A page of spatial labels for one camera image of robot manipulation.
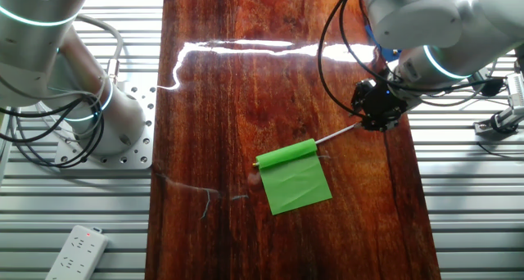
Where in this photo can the black device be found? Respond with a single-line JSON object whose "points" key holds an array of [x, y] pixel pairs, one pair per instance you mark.
{"points": [[520, 59]]}

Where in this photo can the blue box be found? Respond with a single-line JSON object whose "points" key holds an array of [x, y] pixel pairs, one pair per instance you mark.
{"points": [[389, 54]]}

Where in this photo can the gray wrist camera bracket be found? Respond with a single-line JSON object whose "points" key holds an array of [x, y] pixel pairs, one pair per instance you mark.
{"points": [[407, 98]]}

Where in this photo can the silver ribbed camera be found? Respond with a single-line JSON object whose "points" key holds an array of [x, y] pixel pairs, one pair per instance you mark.
{"points": [[516, 89]]}

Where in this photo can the dark red wooden board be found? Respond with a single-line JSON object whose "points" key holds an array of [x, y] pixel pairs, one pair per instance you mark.
{"points": [[245, 239]]}

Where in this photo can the white power strip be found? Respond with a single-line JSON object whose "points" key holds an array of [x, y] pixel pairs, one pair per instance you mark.
{"points": [[78, 253]]}

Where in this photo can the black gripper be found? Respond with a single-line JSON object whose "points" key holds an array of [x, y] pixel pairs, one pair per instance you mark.
{"points": [[380, 102]]}

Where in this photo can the green flag with white pole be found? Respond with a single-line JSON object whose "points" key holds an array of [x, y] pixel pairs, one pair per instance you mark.
{"points": [[294, 186]]}

